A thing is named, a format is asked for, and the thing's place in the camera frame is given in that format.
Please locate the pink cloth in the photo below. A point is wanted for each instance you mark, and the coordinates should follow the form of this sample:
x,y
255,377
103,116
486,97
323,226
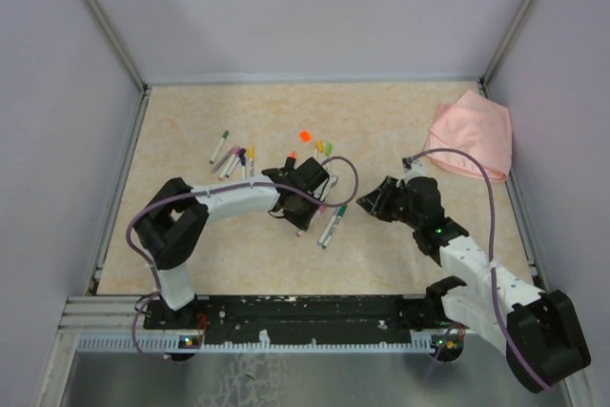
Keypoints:
x,y
477,126

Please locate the grey transparent pen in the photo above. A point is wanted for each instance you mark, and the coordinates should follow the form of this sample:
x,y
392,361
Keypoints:
x,y
221,162

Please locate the black cap white marker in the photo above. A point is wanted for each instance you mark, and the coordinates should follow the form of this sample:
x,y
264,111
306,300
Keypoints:
x,y
238,157

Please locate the orange highlighter cap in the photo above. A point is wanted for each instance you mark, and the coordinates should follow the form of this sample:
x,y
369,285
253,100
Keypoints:
x,y
305,136

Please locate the lilac cap paint marker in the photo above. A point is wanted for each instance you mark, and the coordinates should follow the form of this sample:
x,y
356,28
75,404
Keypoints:
x,y
327,228

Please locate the green cap white marker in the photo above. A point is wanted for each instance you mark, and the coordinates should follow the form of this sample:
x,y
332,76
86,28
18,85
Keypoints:
x,y
219,147

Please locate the black orange highlighter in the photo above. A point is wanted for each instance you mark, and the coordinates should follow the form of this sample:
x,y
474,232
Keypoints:
x,y
291,157

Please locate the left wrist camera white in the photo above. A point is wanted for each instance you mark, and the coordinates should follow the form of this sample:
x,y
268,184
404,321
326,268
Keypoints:
x,y
332,181

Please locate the grey slotted cable duct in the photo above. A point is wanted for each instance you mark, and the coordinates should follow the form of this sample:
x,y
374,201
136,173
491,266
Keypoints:
x,y
178,344

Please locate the pink cap white marker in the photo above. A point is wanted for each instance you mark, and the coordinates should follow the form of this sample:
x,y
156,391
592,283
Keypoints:
x,y
221,176

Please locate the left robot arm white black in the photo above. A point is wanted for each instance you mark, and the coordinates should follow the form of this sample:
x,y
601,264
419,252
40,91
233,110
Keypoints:
x,y
170,227

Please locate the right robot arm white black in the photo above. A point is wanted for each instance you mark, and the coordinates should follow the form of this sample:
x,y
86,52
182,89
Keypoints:
x,y
538,332

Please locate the yellow cap paint marker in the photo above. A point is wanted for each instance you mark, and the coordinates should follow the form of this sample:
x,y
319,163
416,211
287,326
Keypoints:
x,y
251,161

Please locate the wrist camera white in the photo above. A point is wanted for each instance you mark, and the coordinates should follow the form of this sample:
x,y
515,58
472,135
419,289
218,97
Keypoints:
x,y
332,181
412,169

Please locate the dark green cap marker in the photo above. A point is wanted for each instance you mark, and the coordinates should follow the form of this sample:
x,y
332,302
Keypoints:
x,y
340,214

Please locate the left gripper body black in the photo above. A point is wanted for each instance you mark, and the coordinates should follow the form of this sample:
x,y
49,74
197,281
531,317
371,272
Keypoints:
x,y
301,214

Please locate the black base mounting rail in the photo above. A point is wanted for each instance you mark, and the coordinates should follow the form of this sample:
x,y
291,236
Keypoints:
x,y
301,319

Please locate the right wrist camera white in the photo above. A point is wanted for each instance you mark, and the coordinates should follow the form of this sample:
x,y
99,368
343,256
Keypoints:
x,y
412,169

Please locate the small blue cap marker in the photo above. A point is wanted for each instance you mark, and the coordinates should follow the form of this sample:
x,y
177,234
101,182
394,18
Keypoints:
x,y
243,167

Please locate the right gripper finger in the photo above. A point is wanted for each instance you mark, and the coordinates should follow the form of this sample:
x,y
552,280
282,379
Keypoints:
x,y
372,190
370,206

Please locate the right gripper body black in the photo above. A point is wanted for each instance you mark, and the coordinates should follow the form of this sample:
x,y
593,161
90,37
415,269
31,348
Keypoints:
x,y
405,213

